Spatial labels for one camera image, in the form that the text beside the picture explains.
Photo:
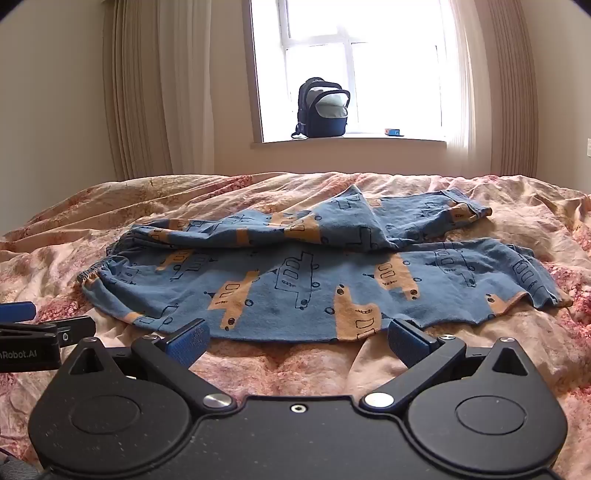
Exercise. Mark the beige pleated curtain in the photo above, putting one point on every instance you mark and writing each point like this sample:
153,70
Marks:
134,92
512,92

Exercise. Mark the blue printed pants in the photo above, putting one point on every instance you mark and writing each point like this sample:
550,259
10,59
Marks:
295,286

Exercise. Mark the dark blue backpack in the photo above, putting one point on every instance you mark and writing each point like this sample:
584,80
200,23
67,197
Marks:
323,124

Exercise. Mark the pink floral bed blanket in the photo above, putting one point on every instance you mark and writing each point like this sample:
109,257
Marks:
281,367

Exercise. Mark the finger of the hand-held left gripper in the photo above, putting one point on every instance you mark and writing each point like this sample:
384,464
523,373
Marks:
69,332
18,310

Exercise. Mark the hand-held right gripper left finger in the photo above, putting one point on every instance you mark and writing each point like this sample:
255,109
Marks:
188,342

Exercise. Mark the white framed window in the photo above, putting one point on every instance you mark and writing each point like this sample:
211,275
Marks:
392,83

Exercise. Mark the small blue box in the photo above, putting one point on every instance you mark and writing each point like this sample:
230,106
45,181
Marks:
394,132

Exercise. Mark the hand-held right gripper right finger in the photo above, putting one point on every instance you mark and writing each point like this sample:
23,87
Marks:
407,345

